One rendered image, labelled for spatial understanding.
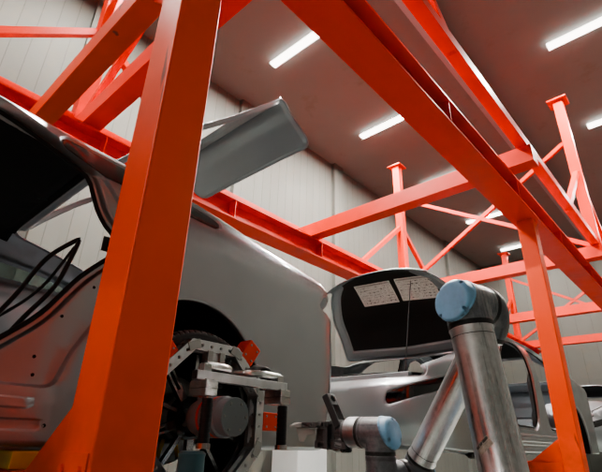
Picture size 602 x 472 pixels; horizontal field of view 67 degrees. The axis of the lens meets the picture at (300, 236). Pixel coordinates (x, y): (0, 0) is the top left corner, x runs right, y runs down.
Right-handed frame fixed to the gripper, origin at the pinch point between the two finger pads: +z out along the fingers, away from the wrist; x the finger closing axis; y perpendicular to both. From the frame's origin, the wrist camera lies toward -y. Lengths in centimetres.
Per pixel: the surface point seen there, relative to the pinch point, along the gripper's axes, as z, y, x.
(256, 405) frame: 30.9, -7.7, 5.9
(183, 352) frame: 30.5, -23.0, -32.0
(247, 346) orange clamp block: 30.5, -29.9, -1.3
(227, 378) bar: 11.5, -13.3, -25.9
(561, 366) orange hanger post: -5, -63, 344
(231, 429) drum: 16.0, 2.2, -18.3
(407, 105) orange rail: 4, -214, 108
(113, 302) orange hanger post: -2, -26, -76
